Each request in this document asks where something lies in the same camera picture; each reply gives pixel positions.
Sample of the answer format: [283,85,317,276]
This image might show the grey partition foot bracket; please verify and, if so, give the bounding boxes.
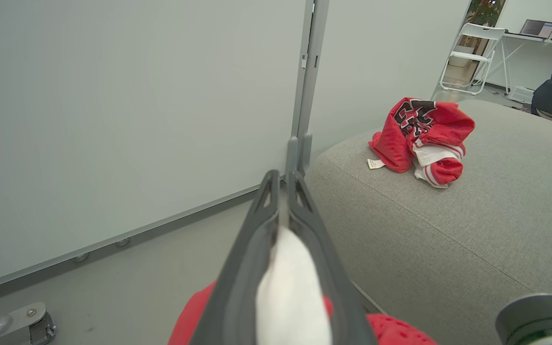
[0,302,49,345]

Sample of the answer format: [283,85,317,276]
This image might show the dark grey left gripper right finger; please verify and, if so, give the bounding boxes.
[288,171,378,345]

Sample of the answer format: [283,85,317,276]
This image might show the white desk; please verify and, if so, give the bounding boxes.
[484,32,552,94]

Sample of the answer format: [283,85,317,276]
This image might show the red and white mesh garment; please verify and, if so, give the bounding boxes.
[168,226,437,345]

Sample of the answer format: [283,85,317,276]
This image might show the white box under desk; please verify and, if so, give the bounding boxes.
[508,86,536,104]

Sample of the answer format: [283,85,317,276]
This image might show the white folding chair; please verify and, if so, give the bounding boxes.
[439,23,506,96]

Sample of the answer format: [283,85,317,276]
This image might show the dark grey round robot part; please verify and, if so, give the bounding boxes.
[495,294,552,345]

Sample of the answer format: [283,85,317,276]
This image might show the open laptop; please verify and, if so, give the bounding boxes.
[518,19,552,39]

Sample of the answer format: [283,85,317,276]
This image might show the red jersey with black number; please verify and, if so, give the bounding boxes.
[367,97,476,189]

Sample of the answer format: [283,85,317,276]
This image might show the grey double partition post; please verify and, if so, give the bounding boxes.
[285,0,330,179]

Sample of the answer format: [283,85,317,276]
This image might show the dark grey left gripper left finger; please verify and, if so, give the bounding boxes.
[189,169,281,345]

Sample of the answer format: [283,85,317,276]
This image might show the grey fabric sofa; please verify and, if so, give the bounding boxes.
[304,99,552,345]

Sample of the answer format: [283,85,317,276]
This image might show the black caster wheel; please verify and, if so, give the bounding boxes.
[40,311,57,344]

